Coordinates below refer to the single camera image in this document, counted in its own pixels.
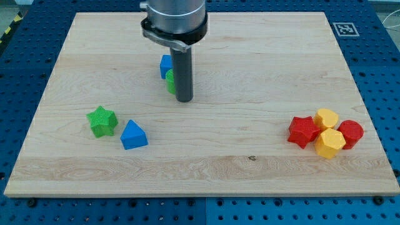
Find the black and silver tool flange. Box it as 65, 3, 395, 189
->
141, 13, 208, 53

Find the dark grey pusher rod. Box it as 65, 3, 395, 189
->
170, 48, 193, 103

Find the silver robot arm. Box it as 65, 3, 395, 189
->
140, 0, 208, 103

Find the blue triangle block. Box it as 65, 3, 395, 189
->
120, 120, 148, 150

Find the blue cube block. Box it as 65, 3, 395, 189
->
159, 54, 173, 79

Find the green cylinder block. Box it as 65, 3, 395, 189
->
165, 69, 176, 95

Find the wooden board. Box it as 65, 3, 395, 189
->
4, 12, 399, 198

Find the green star block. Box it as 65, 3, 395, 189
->
86, 106, 118, 138

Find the red star block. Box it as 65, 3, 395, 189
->
287, 116, 321, 149

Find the yellow cylinder block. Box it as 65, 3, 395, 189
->
313, 108, 339, 131

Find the white fiducial marker tag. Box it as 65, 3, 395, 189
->
333, 22, 359, 37

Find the yellow hexagon block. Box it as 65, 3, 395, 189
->
314, 128, 346, 159

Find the red cylinder block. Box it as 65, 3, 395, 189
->
337, 120, 364, 149

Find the white cable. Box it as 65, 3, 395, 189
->
381, 9, 400, 32

